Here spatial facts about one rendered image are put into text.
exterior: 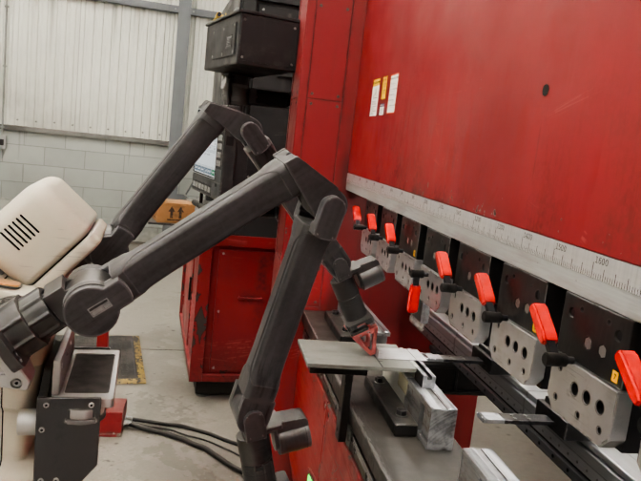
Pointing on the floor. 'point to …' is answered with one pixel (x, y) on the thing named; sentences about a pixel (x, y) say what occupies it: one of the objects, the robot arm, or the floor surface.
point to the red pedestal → (112, 425)
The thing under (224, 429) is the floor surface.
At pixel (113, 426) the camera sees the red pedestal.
